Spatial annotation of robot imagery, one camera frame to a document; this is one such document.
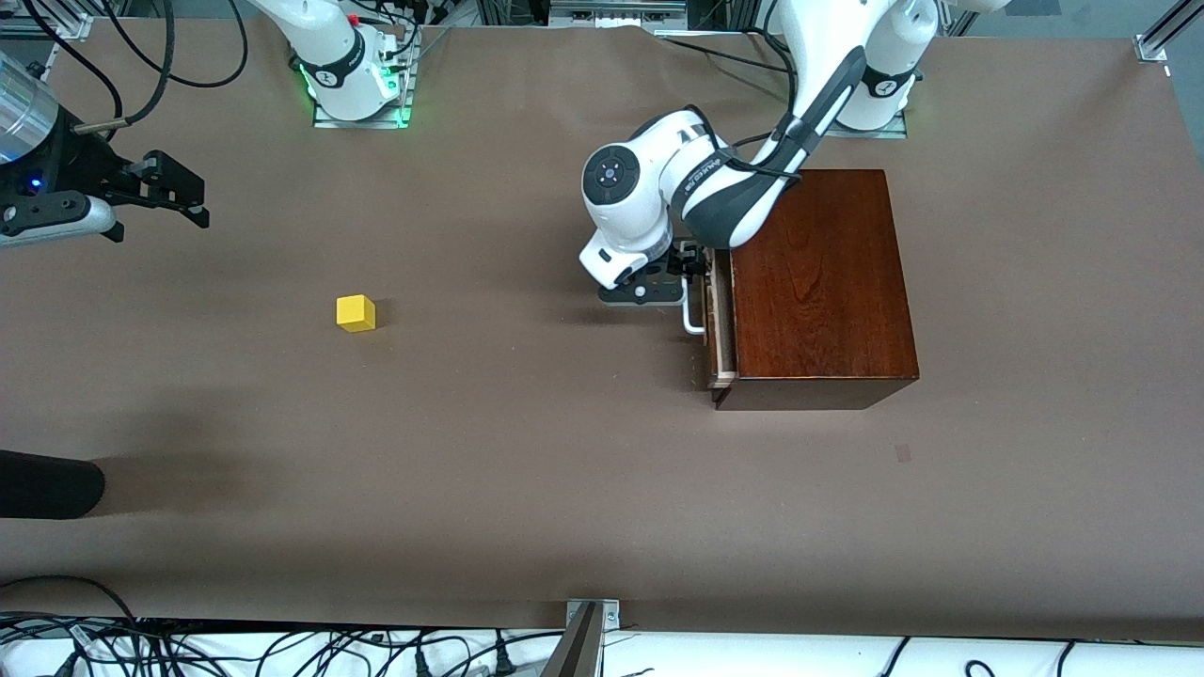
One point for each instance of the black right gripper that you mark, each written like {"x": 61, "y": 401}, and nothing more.
{"x": 83, "y": 167}

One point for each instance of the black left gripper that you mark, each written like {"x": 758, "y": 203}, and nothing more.
{"x": 679, "y": 260}

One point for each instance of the light wood drawer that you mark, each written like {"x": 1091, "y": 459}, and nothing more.
{"x": 720, "y": 348}

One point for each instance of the yellow cube block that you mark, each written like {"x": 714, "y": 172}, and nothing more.
{"x": 356, "y": 315}

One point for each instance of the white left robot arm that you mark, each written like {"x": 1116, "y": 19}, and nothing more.
{"x": 828, "y": 47}

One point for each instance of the dark brown wooden cabinet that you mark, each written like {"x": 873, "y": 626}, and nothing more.
{"x": 828, "y": 301}

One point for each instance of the black rounded cylinder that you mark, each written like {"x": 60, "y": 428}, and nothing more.
{"x": 47, "y": 484}

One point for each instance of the white padding sheet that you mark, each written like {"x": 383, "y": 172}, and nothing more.
{"x": 752, "y": 658}

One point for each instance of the grey aluminium profile bar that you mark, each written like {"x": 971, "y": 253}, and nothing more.
{"x": 576, "y": 649}

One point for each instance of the black power plug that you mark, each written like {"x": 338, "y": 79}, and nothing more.
{"x": 423, "y": 663}
{"x": 503, "y": 660}

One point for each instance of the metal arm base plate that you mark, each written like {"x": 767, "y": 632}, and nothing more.
{"x": 884, "y": 133}
{"x": 376, "y": 124}

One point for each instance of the aluminium frame rail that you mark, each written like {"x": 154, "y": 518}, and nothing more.
{"x": 47, "y": 23}
{"x": 1166, "y": 28}

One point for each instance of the grey metal frame box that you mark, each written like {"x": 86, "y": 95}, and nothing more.
{"x": 611, "y": 14}

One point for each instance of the silver corner bracket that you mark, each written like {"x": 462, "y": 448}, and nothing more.
{"x": 611, "y": 616}

